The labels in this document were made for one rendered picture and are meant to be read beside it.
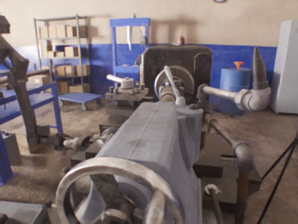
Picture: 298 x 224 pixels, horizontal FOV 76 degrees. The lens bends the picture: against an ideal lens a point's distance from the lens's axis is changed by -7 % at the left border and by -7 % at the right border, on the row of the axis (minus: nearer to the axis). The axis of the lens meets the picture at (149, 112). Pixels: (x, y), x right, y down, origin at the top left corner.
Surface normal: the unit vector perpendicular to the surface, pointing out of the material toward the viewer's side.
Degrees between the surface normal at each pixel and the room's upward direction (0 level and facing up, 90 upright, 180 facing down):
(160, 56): 90
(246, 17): 90
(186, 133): 79
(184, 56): 90
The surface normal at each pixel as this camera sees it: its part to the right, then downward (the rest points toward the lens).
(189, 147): 0.54, 0.08
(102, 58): -0.20, 0.32
